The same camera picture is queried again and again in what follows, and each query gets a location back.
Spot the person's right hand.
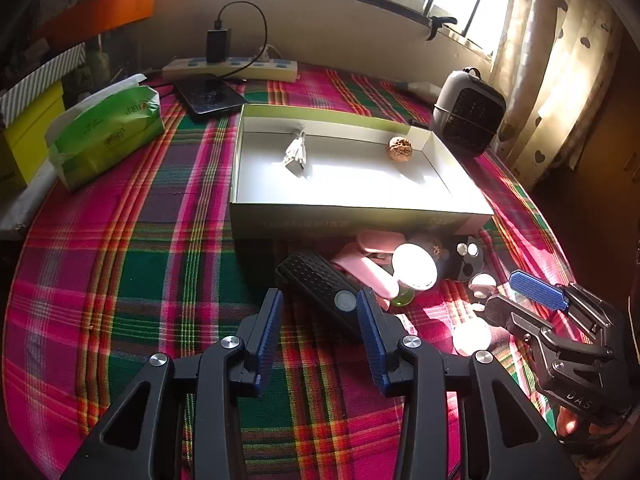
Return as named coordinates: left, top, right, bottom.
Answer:
left=555, top=404, right=601, bottom=442

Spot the black charger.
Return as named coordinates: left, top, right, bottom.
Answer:
left=206, top=29, right=233, bottom=65

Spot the black round disc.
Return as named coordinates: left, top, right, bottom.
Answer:
left=442, top=235, right=486, bottom=282

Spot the black window clip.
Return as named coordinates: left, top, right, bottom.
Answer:
left=425, top=15, right=458, bottom=41

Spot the black charger cable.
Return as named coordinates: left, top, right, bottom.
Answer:
left=215, top=1, right=268, bottom=81

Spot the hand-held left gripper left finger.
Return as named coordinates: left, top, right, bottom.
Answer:
left=60, top=288, right=284, bottom=480

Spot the plaid tablecloth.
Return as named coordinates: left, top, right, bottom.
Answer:
left=5, top=65, right=576, bottom=480

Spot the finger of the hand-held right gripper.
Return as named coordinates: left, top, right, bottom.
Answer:
left=484, top=294, right=558, bottom=358
left=509, top=269, right=618, bottom=323

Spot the green tissue pack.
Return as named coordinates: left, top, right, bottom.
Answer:
left=44, top=74, right=166, bottom=193

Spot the yellow box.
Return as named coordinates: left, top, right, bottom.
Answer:
left=0, top=82, right=67, bottom=193

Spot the grey fan heater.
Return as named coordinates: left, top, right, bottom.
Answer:
left=429, top=67, right=507, bottom=158

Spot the white board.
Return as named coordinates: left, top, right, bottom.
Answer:
left=0, top=160, right=51, bottom=242

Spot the black phone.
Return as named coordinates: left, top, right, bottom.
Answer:
left=172, top=74, right=249, bottom=122

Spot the striped box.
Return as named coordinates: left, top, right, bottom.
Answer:
left=0, top=42, right=87, bottom=128

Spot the white cylindrical cup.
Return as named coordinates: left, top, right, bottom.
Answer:
left=451, top=317, right=493, bottom=356

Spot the cardboard box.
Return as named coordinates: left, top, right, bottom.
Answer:
left=229, top=104, right=496, bottom=241

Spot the brown walnut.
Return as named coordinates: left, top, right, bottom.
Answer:
left=387, top=136, right=413, bottom=162

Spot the white power strip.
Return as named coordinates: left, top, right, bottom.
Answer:
left=162, top=56, right=299, bottom=83

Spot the orange box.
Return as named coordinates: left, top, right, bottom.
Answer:
left=37, top=0, right=157, bottom=53

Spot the pink clip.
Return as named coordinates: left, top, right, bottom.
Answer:
left=331, top=242, right=399, bottom=311

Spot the white and green round container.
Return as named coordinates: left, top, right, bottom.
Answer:
left=391, top=242, right=439, bottom=307

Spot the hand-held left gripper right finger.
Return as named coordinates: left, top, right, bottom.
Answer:
left=356, top=287, right=571, bottom=480

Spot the heart print curtain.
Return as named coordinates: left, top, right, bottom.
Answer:
left=492, top=0, right=626, bottom=186

